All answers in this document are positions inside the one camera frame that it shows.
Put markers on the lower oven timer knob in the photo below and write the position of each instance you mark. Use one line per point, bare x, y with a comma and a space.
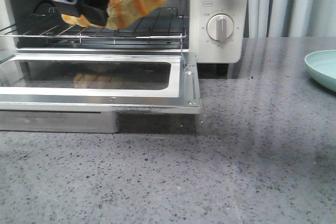
220, 27

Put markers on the oven glass door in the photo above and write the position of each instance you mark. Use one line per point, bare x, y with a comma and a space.
87, 90

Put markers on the light green plate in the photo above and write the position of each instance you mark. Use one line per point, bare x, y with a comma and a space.
320, 66

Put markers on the white curtain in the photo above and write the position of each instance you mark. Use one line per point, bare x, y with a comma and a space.
290, 18

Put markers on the white Toshiba toaster oven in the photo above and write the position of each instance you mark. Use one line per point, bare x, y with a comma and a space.
198, 12

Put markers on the metal oven wire rack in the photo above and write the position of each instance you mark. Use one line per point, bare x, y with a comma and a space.
163, 28

